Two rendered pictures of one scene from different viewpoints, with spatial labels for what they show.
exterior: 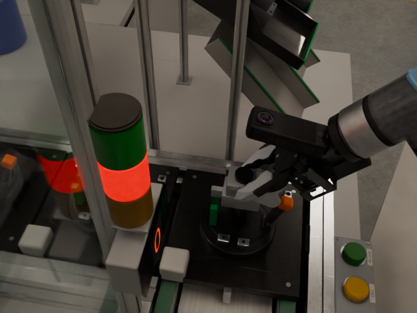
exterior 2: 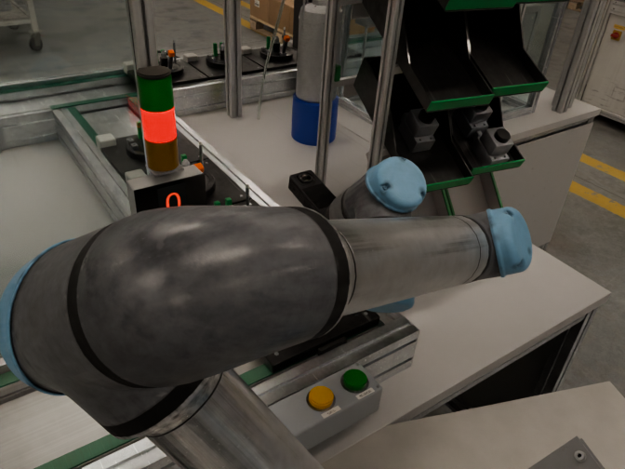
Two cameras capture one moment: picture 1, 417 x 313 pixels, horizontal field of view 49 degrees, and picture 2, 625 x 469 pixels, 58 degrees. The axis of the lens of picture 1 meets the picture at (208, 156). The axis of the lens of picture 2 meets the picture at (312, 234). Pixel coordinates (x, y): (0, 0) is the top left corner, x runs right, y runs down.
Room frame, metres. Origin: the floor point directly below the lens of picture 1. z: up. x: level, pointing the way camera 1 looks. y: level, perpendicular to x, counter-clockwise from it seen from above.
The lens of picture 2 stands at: (-0.09, -0.66, 1.70)
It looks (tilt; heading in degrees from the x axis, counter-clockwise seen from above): 35 degrees down; 45
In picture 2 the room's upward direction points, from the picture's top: 4 degrees clockwise
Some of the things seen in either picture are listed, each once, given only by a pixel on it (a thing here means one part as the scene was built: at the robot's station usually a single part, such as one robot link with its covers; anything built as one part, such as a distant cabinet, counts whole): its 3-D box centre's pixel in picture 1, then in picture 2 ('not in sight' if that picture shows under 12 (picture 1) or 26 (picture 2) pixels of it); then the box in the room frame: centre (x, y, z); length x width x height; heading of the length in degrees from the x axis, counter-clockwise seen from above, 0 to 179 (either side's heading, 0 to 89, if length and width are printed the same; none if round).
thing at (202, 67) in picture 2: not in sight; (223, 52); (1.18, 1.19, 1.01); 0.24 x 0.24 x 0.13; 82
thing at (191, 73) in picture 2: not in sight; (164, 60); (0.94, 1.23, 1.01); 0.24 x 0.24 x 0.13; 82
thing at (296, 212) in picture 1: (236, 228); (293, 304); (0.47, -0.06, 0.96); 0.24 x 0.24 x 0.02; 82
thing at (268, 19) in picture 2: not in sight; (310, 19); (4.12, 3.86, 0.20); 1.20 x 0.80 x 0.41; 83
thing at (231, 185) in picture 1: (236, 185); not in sight; (0.47, -0.05, 1.09); 0.08 x 0.04 x 0.07; 82
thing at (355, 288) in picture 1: (355, 289); (321, 398); (0.36, -0.26, 0.96); 0.04 x 0.04 x 0.02
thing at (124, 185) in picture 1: (124, 167); (158, 121); (0.30, 0.09, 1.34); 0.05 x 0.05 x 0.05
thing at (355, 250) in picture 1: (354, 254); (354, 381); (0.42, -0.27, 0.96); 0.04 x 0.04 x 0.02
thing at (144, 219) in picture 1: (129, 197); (162, 151); (0.30, 0.09, 1.29); 0.05 x 0.05 x 0.05
